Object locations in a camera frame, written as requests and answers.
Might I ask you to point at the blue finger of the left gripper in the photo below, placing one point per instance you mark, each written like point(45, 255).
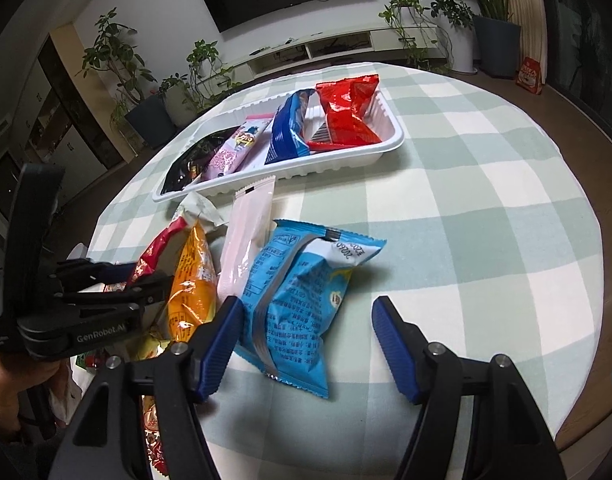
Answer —
point(151, 289)
point(82, 273)

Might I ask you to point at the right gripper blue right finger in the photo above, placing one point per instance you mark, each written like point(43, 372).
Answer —
point(420, 368)

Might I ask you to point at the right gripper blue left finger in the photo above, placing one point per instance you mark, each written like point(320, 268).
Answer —
point(205, 356)

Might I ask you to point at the orange snack bag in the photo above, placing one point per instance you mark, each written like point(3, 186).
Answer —
point(193, 297)

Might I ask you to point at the red white snack bag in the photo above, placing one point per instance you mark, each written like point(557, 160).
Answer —
point(165, 250)

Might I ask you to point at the light blue snack bag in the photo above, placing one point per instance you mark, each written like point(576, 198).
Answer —
point(296, 285)

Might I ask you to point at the pink white snack stick pack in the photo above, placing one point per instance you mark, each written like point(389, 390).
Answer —
point(247, 234)

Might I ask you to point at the person's left hand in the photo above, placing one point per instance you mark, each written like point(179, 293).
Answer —
point(18, 374)

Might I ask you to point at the black snack bag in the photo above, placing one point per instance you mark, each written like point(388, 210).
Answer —
point(193, 162)

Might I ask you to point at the green white checkered tablecloth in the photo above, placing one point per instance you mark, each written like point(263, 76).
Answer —
point(490, 246)

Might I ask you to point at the pink cartoon snack pack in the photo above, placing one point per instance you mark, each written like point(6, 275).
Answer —
point(232, 153)

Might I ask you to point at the small plant white pot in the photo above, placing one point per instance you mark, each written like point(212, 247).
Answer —
point(178, 101)

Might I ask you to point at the dark blue snack bag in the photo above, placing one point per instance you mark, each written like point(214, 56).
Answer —
point(287, 140)

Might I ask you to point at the tall tree plant dark pot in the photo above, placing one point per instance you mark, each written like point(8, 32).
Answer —
point(138, 112)

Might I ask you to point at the white tv cabinet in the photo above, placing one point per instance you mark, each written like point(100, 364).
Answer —
point(340, 46)

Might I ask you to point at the red paper bag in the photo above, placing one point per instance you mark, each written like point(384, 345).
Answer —
point(529, 76)

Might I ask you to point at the trailing vine plant on stand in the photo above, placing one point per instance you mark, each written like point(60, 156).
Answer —
point(406, 25)

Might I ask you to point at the leafy plant white pot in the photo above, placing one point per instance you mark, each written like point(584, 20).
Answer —
point(454, 21)

